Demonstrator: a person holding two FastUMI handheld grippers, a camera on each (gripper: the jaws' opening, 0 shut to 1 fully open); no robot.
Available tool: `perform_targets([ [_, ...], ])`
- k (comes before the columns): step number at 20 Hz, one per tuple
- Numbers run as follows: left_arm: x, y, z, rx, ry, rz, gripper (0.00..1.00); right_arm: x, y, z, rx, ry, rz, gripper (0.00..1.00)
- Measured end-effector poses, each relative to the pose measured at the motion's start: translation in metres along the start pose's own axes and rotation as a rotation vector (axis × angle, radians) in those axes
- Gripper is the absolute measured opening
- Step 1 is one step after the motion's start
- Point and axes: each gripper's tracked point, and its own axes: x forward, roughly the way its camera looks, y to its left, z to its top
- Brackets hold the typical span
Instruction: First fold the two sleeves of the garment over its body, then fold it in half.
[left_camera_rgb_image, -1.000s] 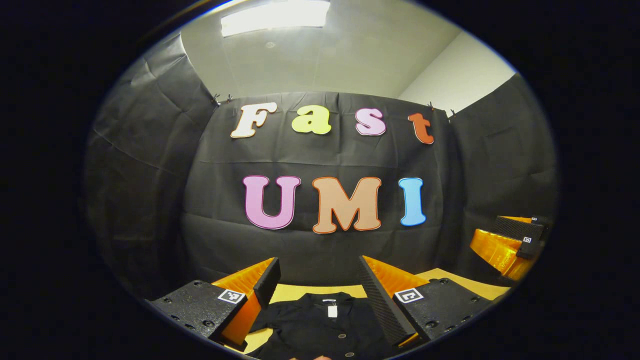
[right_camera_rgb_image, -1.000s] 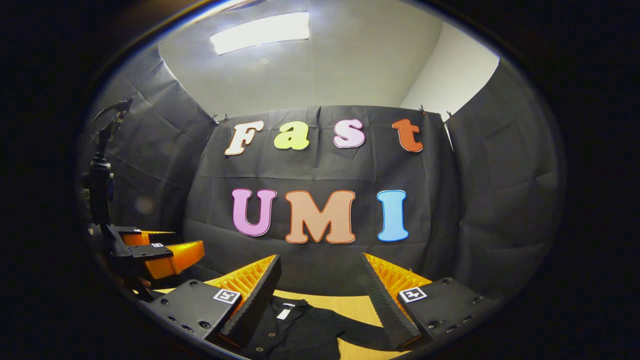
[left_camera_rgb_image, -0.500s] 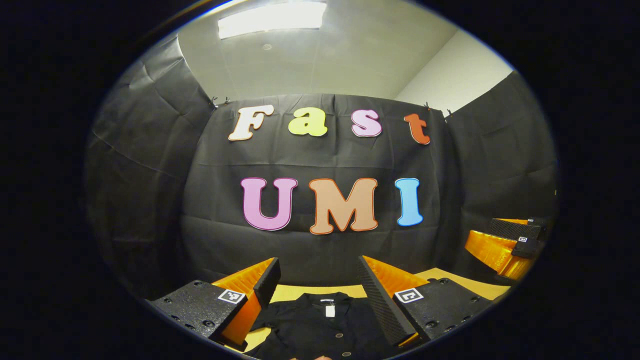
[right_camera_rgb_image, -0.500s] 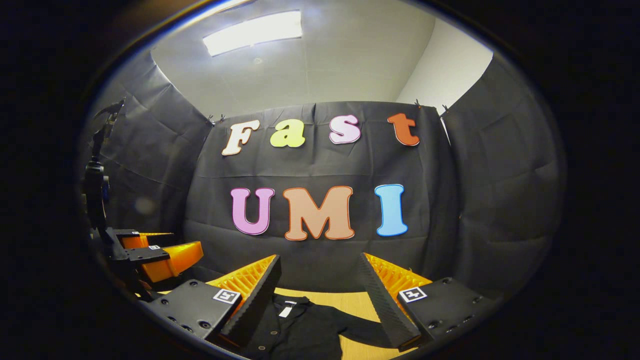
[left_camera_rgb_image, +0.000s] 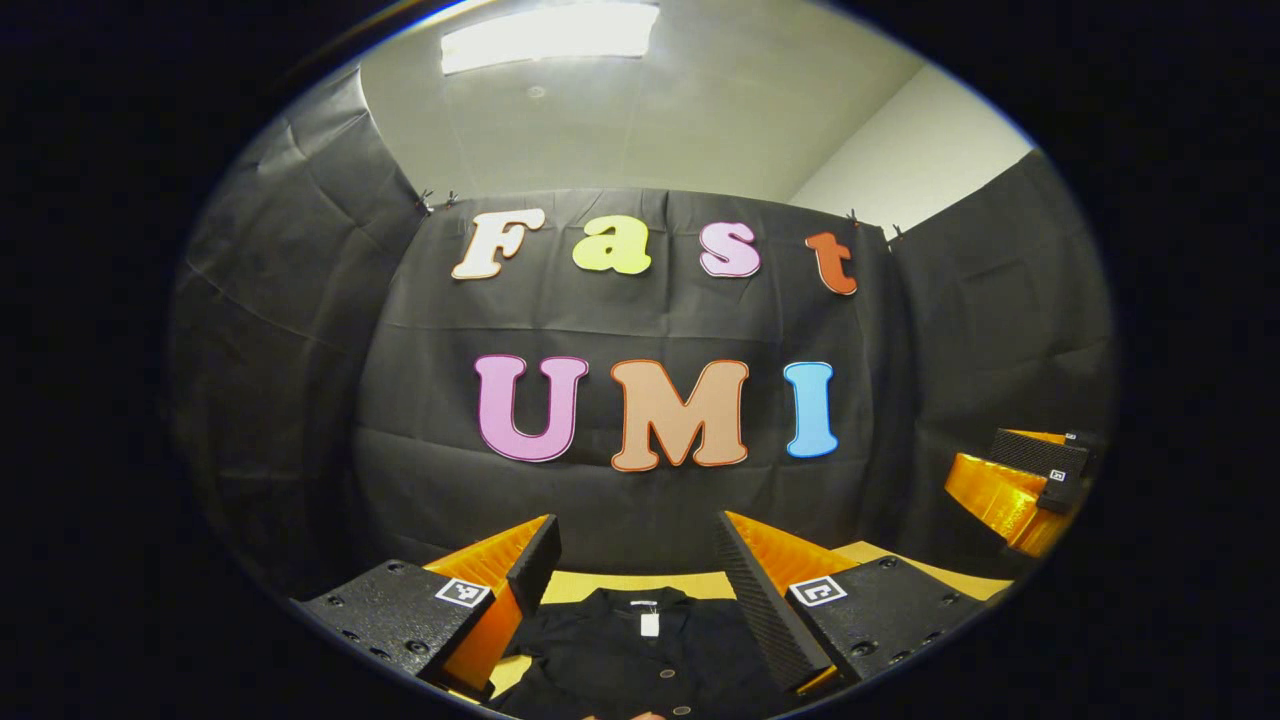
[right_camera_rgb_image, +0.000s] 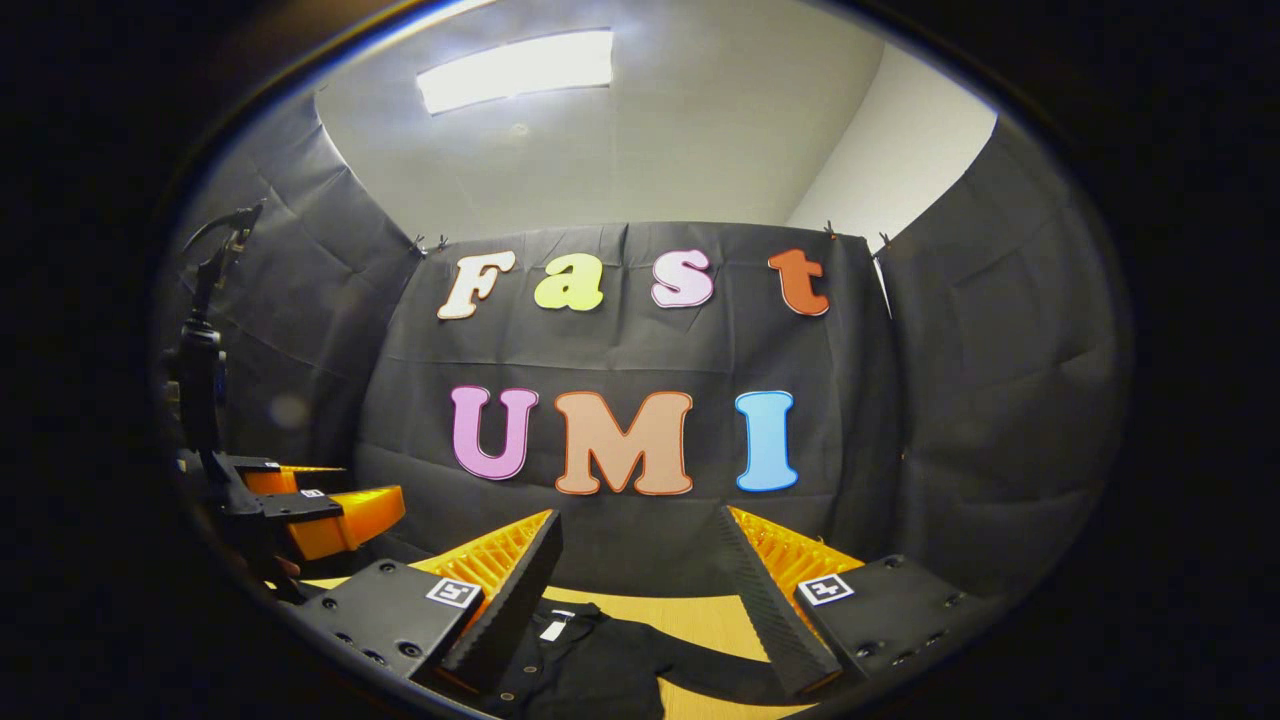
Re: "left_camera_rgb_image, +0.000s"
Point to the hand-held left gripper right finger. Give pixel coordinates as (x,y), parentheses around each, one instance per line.
(765,610)

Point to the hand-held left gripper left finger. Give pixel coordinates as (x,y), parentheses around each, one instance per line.
(535,565)

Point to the black button shirt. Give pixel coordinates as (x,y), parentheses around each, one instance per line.
(620,660)

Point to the black backdrop cloth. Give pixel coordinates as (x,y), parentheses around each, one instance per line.
(640,320)

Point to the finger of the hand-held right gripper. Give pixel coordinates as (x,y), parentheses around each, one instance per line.
(1000,500)
(1040,452)

